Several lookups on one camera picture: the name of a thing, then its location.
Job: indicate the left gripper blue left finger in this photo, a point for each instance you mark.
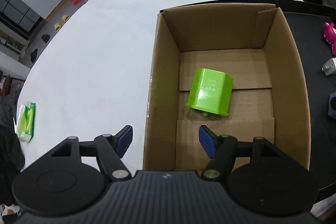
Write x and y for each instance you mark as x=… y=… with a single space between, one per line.
x=110 y=150

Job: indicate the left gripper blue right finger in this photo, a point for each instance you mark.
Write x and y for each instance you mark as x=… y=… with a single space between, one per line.
x=220 y=149

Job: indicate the green plastic charger cube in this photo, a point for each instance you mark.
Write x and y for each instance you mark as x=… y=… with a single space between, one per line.
x=210 y=92

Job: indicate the lavender charger cube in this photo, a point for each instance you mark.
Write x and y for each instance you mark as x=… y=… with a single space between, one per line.
x=331 y=109

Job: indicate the brown cardboard box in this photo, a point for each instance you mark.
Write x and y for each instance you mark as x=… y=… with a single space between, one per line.
x=228 y=87

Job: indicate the green tissue packet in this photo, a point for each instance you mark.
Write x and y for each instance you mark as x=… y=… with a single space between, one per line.
x=24 y=126

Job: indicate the black slipper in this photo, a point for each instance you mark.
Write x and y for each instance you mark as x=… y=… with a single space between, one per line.
x=45 y=38
x=33 y=55

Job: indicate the yellow slipper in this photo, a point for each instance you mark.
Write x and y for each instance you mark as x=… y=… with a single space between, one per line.
x=65 y=18
x=57 y=26

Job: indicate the black shallow tray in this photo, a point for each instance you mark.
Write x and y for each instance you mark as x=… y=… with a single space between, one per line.
x=312 y=87

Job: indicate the magenta toy figurine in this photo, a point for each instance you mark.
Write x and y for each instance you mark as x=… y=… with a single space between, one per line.
x=329 y=33

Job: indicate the white usb wall charger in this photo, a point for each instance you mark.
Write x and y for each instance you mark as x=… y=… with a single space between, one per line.
x=329 y=68

